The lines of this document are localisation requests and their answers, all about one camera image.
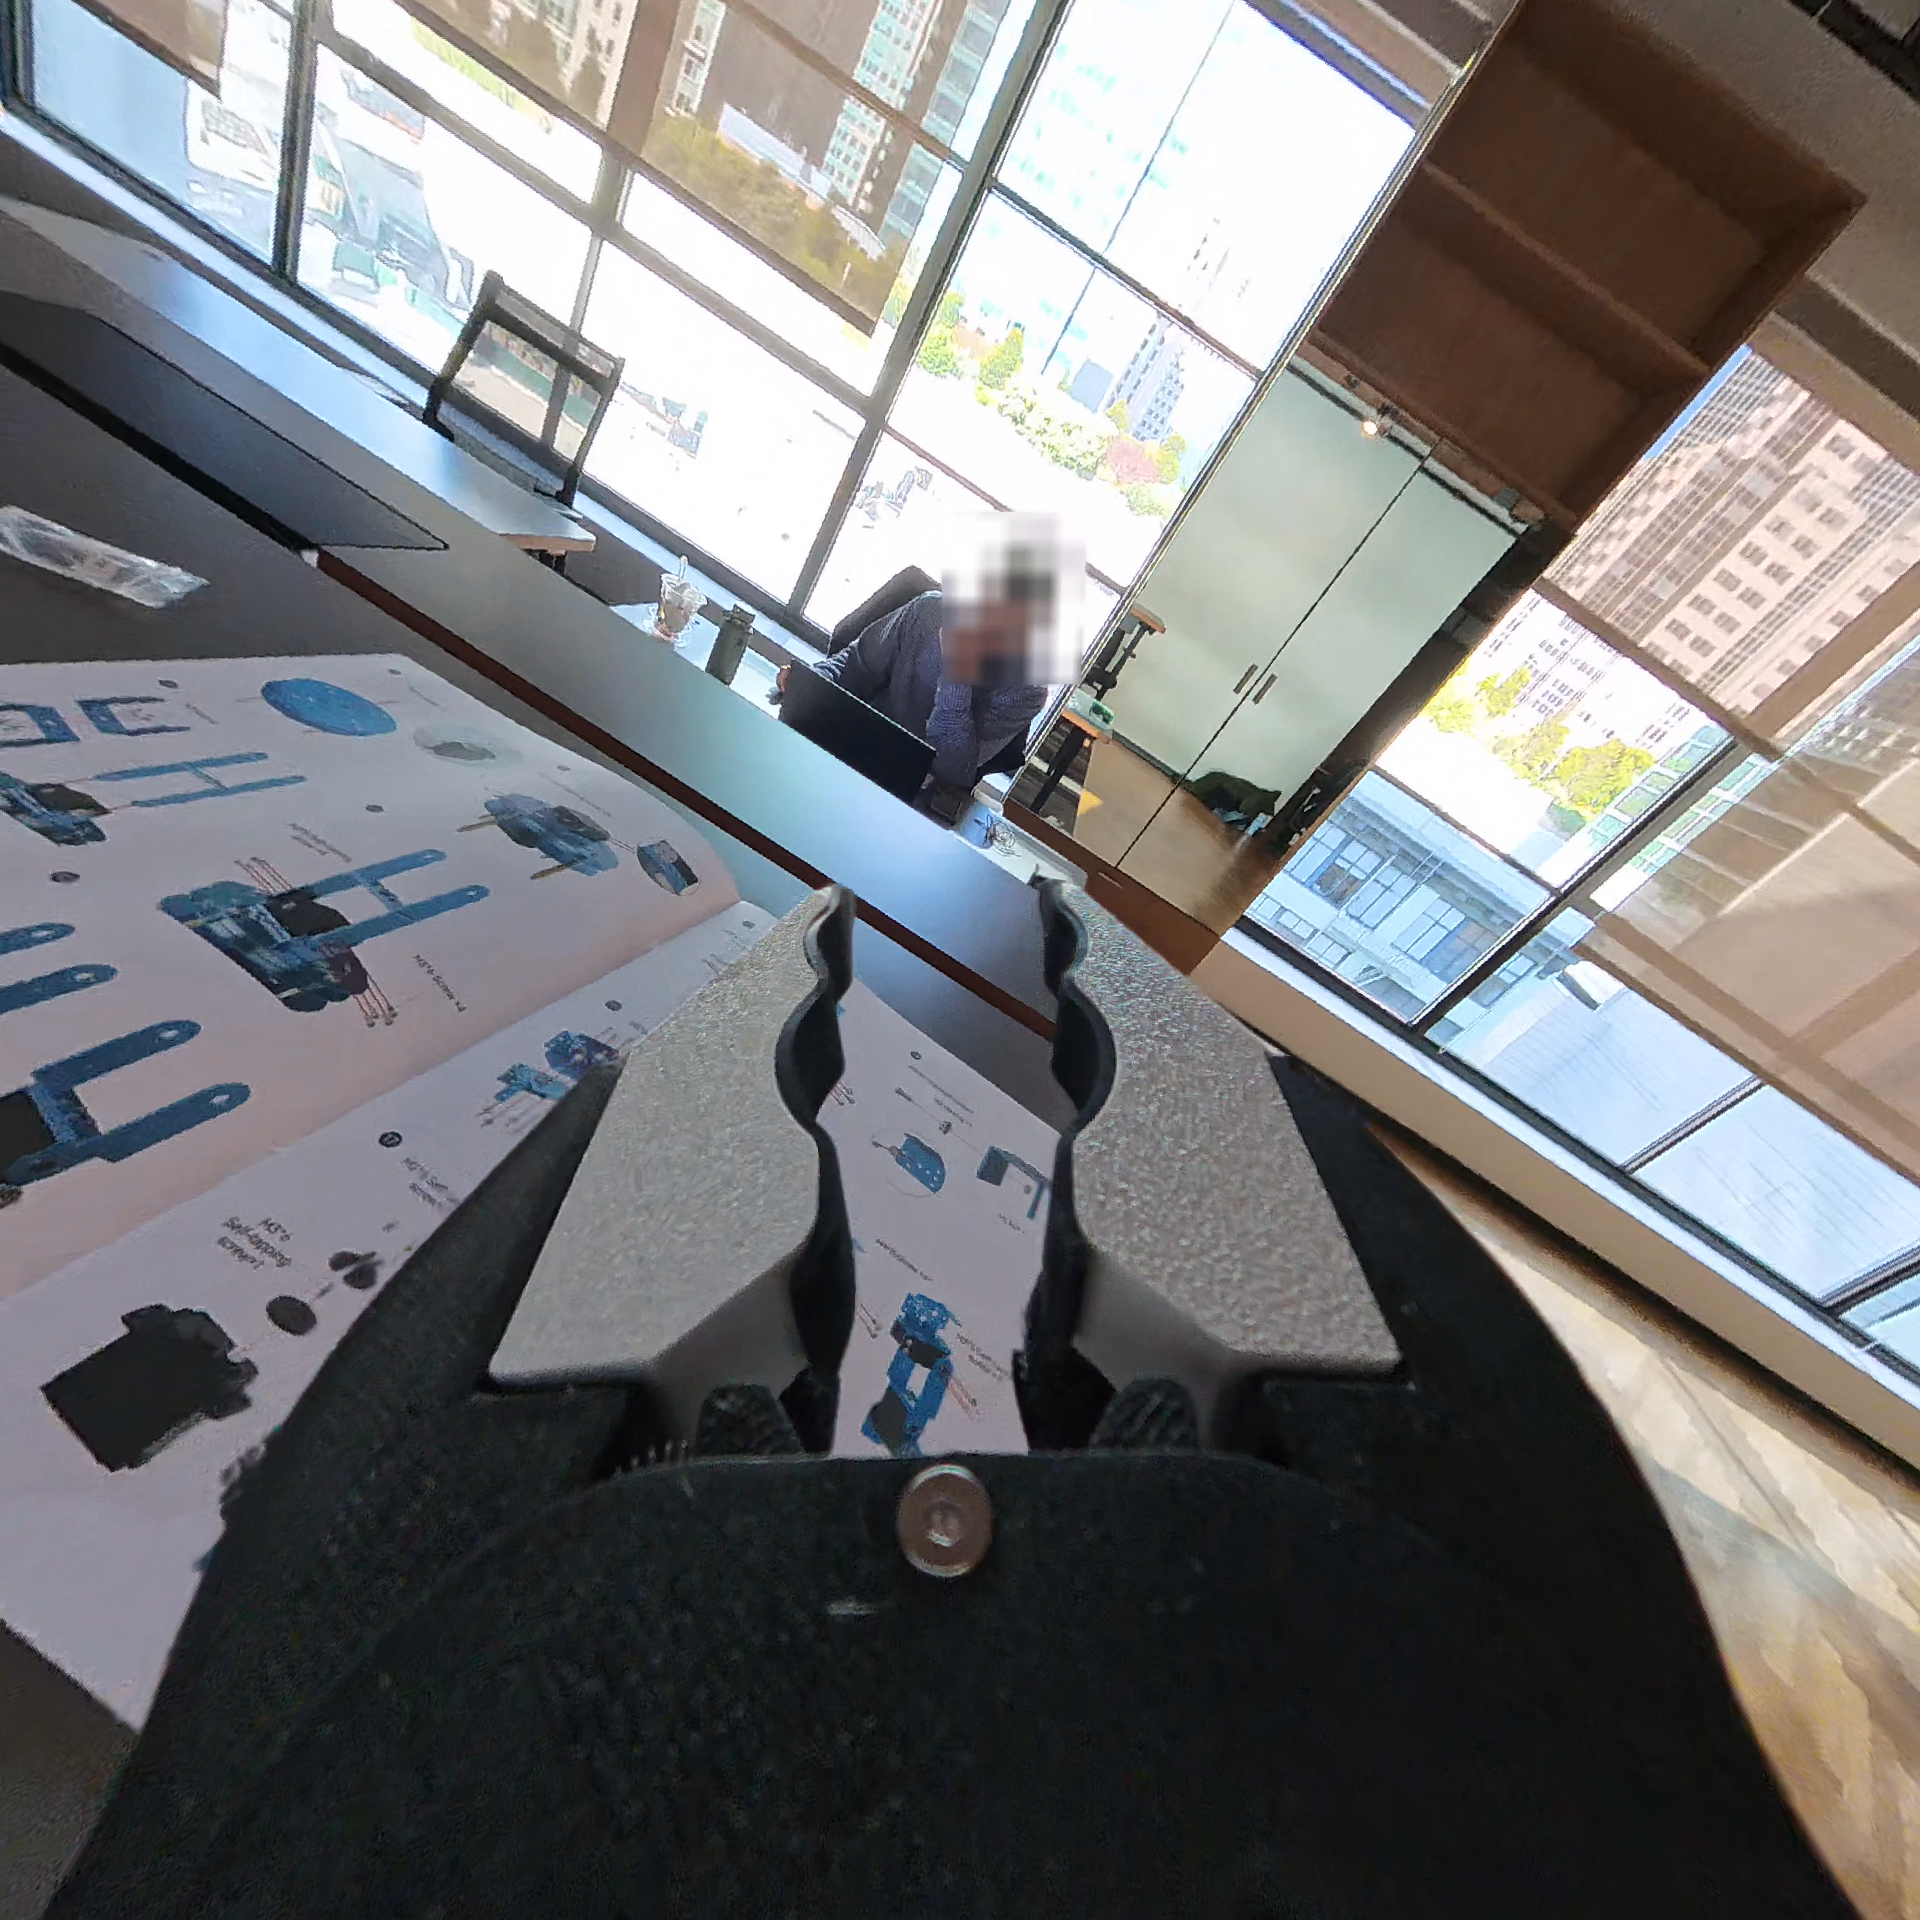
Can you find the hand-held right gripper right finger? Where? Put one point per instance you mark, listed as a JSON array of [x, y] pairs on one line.
[[1214, 1200]]

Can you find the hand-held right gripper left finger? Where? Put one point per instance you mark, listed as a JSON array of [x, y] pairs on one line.
[[661, 1200]]

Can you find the dark grey desk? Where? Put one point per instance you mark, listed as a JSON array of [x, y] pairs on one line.
[[269, 600]]

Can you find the robot assembly instruction sheet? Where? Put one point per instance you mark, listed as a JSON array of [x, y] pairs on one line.
[[494, 1049]]

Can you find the black laptop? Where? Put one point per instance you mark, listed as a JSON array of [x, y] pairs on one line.
[[856, 734]]

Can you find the green bottle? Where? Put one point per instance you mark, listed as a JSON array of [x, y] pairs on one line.
[[730, 645]]

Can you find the dark office table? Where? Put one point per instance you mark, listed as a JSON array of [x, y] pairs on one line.
[[638, 619], [540, 529]]

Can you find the clear drink cup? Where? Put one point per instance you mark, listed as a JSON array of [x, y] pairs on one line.
[[678, 609]]

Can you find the black high-back chair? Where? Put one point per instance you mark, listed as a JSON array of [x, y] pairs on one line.
[[877, 600]]

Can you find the black mesh chair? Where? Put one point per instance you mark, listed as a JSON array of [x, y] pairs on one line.
[[523, 390]]

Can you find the clear plastic parts bag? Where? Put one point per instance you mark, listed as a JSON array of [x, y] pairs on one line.
[[99, 558]]

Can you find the large window wall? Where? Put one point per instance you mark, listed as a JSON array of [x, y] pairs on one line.
[[1651, 1049], [720, 375]]

